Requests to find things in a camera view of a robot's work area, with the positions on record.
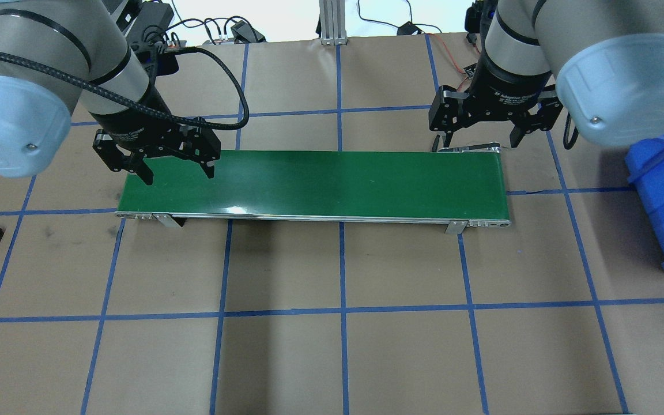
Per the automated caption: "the black braided cable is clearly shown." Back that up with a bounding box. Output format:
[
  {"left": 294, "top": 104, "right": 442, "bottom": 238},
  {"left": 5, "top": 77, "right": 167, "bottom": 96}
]
[{"left": 0, "top": 45, "right": 250, "bottom": 131}]

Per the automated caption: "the aluminium frame post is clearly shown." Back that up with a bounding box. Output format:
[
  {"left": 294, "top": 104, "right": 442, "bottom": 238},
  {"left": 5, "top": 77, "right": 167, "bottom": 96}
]
[{"left": 319, "top": 0, "right": 348, "bottom": 46}]

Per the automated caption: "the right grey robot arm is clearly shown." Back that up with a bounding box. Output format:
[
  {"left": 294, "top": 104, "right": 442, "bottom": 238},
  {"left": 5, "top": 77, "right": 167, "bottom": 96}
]
[{"left": 428, "top": 1, "right": 664, "bottom": 147}]

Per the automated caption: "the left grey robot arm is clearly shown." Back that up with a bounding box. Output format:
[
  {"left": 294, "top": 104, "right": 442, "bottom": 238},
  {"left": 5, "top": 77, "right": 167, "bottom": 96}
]
[{"left": 0, "top": 1, "right": 221, "bottom": 184}]

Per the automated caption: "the green conveyor belt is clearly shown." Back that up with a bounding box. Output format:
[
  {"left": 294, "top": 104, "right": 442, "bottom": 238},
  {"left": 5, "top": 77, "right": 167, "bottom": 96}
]
[{"left": 116, "top": 145, "right": 511, "bottom": 233}]

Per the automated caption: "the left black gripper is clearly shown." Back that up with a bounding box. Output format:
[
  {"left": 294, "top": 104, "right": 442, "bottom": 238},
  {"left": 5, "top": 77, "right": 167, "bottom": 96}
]
[{"left": 92, "top": 116, "right": 221, "bottom": 186}]

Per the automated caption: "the black power adapter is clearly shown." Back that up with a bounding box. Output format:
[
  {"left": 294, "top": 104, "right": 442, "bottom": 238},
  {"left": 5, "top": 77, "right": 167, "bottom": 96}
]
[{"left": 230, "top": 20, "right": 267, "bottom": 44}]

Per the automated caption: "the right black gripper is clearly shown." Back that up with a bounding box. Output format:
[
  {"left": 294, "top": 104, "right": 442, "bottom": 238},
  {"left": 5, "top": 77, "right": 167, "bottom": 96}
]
[{"left": 428, "top": 86, "right": 564, "bottom": 149}]

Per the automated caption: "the red black motor wire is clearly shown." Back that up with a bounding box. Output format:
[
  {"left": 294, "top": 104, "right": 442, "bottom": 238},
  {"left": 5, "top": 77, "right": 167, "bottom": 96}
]
[{"left": 428, "top": 32, "right": 478, "bottom": 92}]

